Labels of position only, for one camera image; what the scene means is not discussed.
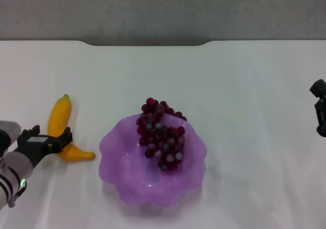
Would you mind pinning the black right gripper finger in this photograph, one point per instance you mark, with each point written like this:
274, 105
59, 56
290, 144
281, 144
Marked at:
319, 88

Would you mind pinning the purple scalloped plastic bowl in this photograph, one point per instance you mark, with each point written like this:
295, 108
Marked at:
132, 183

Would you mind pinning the dark red grape bunch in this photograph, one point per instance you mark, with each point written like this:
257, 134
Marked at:
160, 142

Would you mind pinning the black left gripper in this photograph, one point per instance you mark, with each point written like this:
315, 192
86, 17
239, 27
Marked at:
34, 147

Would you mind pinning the yellow banana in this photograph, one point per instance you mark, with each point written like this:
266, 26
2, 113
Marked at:
59, 111

